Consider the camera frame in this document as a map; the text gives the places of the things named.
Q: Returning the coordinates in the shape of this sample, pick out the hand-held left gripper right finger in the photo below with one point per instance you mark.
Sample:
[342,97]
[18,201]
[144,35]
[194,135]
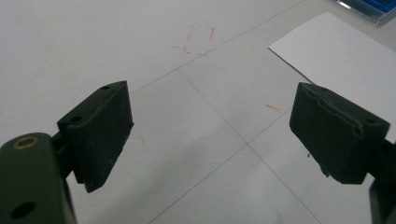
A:
[333,140]

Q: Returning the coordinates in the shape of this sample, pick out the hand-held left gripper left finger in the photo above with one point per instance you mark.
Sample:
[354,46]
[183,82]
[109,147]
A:
[99,137]

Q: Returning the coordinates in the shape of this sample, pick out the clear ink pad box lid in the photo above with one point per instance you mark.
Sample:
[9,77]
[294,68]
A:
[355,7]

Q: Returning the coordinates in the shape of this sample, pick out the blue ink pad box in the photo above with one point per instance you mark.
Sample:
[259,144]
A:
[381,4]

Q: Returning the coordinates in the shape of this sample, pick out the white paper sheet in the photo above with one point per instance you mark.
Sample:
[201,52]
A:
[345,62]

